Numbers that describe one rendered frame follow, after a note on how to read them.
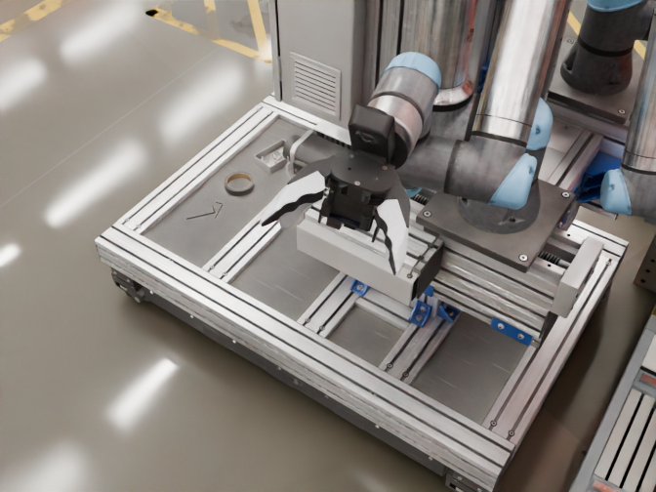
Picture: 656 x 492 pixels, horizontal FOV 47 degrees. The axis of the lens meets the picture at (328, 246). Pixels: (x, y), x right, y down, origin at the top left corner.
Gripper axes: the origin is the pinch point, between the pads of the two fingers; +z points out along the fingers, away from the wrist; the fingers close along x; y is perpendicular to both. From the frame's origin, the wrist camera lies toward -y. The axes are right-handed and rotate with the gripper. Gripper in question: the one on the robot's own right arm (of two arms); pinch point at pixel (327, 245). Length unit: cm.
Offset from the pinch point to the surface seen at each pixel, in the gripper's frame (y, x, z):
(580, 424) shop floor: 116, -63, -68
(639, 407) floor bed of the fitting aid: 109, -75, -74
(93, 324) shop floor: 135, 75, -52
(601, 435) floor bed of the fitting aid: 108, -66, -61
